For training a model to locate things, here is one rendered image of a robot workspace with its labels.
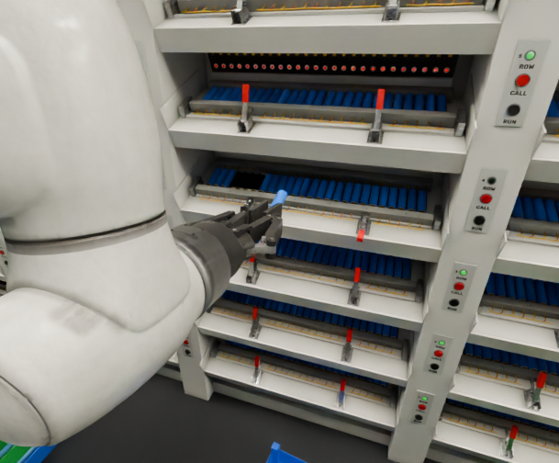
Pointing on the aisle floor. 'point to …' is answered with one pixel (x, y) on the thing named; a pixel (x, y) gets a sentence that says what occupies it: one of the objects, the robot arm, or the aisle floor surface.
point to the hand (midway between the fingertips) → (265, 215)
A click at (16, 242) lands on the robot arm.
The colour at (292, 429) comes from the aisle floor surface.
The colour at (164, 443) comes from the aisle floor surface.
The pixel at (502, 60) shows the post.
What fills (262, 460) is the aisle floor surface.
